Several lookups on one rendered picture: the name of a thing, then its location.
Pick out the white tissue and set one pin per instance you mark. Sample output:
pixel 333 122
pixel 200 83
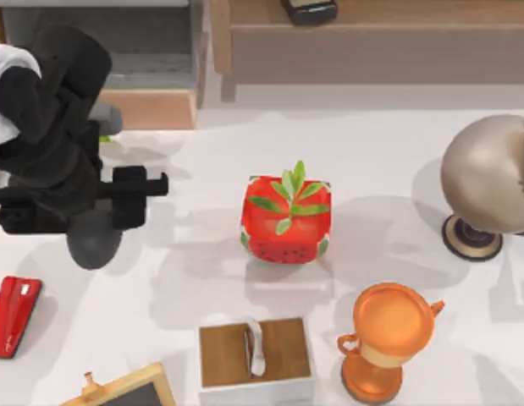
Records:
pixel 257 351

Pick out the wooden topped white tissue box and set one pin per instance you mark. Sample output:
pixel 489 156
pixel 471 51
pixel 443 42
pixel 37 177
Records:
pixel 223 351

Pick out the wooden open shelf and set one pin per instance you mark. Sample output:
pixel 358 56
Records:
pixel 371 55

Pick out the small green object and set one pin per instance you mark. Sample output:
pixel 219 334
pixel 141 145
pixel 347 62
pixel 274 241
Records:
pixel 106 138

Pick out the grey drawer inside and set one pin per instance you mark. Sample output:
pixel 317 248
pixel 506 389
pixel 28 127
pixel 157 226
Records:
pixel 151 38

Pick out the red watermelon plant pot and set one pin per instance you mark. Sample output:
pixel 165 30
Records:
pixel 287 228

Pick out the tan round trophy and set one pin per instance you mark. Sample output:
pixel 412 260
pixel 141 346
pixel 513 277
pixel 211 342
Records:
pixel 481 169

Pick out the dark grey rounded box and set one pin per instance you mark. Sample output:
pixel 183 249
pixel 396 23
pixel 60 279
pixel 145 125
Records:
pixel 94 247

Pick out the orange trophy cup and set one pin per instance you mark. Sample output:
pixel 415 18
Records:
pixel 388 321

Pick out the red stapler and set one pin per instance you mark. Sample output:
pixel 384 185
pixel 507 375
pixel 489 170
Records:
pixel 12 315

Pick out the pale wooden drawer front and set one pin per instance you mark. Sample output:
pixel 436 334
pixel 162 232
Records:
pixel 151 108

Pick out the wooden framed blackboard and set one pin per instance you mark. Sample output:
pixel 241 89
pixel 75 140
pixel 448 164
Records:
pixel 139 387

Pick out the black device on shelf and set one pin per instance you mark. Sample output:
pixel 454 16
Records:
pixel 310 10

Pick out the pale grey rounded box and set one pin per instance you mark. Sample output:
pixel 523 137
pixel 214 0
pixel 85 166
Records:
pixel 108 117

